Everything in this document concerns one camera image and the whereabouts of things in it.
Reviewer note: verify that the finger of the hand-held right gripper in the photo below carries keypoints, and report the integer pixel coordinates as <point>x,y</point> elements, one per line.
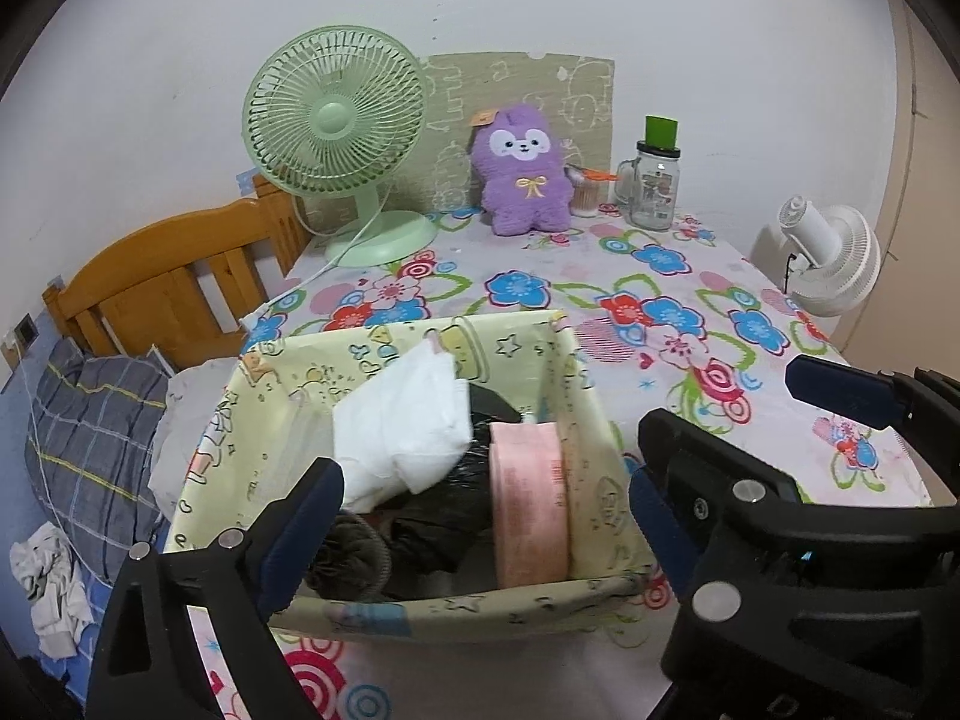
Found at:
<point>832,386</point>
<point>712,457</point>

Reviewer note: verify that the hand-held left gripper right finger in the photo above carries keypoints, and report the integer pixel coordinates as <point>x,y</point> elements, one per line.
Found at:
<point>660,525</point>

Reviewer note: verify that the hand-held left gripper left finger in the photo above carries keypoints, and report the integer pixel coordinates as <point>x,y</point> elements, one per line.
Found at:
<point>296,547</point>

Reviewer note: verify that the pink roll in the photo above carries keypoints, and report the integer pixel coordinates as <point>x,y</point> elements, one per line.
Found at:
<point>529,510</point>

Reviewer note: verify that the black plastic bag roll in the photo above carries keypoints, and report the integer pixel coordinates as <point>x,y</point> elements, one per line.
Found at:
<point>435,532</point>

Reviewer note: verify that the white tissue pack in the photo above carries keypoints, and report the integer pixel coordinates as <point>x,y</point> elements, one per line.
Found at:
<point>405,420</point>

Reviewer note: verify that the yellow cartoon fabric storage box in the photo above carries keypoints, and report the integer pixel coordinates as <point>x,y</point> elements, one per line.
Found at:
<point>487,611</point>

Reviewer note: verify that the white fan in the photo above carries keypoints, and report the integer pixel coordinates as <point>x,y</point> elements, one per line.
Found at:
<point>832,262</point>

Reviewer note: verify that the white blanket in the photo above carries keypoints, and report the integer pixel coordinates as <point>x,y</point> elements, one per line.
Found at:
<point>195,420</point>

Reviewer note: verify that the floral tablecloth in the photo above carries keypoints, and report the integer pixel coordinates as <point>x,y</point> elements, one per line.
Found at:
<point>637,292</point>

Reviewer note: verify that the beige door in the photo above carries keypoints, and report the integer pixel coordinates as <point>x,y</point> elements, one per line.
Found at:
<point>926,202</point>

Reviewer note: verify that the grey plaid pillow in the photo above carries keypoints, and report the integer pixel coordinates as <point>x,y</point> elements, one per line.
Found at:
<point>90,450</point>

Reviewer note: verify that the crumpled white cloth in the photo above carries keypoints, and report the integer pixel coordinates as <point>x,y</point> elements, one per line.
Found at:
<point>49,585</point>

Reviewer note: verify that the blue checked bedsheet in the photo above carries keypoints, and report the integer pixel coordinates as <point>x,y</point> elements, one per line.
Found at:
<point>71,679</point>

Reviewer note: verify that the glass jar mug green lid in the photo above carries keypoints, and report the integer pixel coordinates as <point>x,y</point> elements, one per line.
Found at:
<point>654,191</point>

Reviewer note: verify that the small swab jar orange lid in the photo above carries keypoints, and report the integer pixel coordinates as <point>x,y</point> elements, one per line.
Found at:
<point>586,199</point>

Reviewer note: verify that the wooden headboard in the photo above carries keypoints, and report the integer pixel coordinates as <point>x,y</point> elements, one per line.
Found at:
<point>150,277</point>

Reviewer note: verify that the purple plush toy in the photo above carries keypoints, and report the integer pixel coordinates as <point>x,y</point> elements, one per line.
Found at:
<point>525,187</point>

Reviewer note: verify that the green patterned board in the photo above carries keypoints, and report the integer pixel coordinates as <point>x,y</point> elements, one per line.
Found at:
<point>525,79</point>

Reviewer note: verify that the green desk fan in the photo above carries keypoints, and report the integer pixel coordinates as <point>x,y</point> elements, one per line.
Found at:
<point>334,116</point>

